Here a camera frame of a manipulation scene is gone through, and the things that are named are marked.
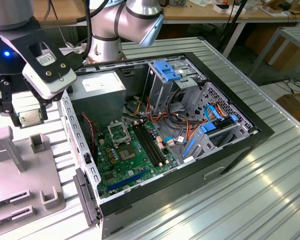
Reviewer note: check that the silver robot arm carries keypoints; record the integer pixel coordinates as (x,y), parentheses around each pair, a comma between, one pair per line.
(140,10)

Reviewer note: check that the blue disk carrier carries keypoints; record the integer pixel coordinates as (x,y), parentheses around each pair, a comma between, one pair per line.
(165,70)
(207,128)

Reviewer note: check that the brown cardboard box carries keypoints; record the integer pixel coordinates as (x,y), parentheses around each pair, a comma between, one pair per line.
(286,58)
(295,107)

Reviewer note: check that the black open PC case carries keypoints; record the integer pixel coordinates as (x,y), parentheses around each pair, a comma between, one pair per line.
(165,197)

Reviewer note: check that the grey power supply unit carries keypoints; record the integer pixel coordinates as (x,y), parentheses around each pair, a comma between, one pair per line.
(97,107)

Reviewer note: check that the blue plastic latch strip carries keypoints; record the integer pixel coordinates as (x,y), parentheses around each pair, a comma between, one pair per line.
(189,148)

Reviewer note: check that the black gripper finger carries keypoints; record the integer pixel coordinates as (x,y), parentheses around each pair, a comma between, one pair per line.
(44,112)
(6,100)

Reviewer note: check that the green motherboard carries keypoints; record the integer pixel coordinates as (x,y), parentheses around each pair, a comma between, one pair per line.
(137,160)

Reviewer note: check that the blue expansion slot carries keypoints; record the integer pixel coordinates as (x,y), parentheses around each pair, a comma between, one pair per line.
(127,180)

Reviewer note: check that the grey parts rack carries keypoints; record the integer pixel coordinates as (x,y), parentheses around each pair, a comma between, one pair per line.
(27,170)

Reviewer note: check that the white flat box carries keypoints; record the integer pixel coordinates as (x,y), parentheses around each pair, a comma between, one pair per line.
(230,11)

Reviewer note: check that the grey metal frame table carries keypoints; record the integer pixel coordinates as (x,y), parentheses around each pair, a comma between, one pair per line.
(298,33)

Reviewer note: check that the black RAM slot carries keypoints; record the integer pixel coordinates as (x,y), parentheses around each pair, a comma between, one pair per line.
(147,144)
(154,142)
(151,143)
(144,145)

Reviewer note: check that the grey metal disk bay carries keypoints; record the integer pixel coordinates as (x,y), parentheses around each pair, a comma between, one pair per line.
(160,92)
(201,150)

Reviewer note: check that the long wooden desk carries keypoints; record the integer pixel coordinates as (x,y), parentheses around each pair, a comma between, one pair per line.
(252,16)

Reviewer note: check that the metal locking lever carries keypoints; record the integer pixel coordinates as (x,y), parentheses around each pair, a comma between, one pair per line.
(125,120)

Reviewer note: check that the dark RAM stick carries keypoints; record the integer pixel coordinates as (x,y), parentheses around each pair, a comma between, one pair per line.
(0,203)

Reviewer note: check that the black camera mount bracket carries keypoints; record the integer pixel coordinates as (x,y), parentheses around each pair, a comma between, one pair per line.
(17,35)

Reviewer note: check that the brown square base plate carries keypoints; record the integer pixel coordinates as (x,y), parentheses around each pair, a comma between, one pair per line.
(107,60)

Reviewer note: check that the brown flat cardboard piece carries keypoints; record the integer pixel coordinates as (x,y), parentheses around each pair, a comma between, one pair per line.
(270,10)

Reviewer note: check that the CPU socket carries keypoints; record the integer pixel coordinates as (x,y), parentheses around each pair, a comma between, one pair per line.
(127,153)

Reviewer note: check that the silver CPU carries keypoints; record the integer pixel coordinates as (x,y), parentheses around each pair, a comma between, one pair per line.
(31,117)

